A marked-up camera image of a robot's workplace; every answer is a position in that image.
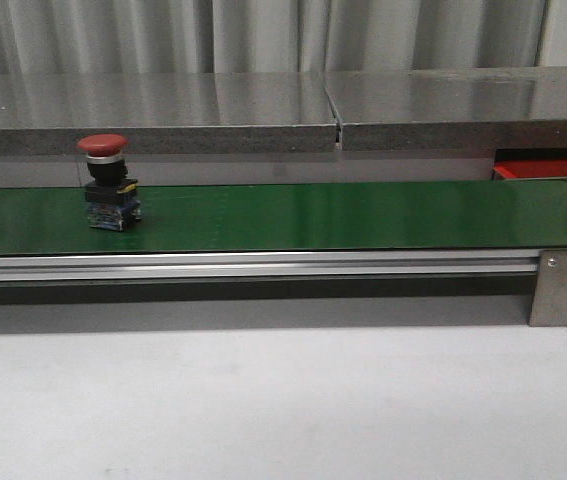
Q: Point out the green conveyor belt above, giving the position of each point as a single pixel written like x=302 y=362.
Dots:
x=330 y=216

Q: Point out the left grey stone slab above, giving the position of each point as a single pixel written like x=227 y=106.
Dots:
x=162 y=113

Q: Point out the grey stone slab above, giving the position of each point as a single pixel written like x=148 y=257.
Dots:
x=162 y=113
x=478 y=108

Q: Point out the right grey stone slab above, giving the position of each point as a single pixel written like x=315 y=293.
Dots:
x=478 y=108

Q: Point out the red plastic bin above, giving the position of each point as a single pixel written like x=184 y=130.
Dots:
x=537 y=163

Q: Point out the grey curtain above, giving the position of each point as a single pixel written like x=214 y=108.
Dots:
x=278 y=36

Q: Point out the aluminium conveyor frame rail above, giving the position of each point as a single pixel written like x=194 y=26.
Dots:
x=272 y=264

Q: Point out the steel conveyor support bracket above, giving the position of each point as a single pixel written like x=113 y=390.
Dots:
x=549 y=306

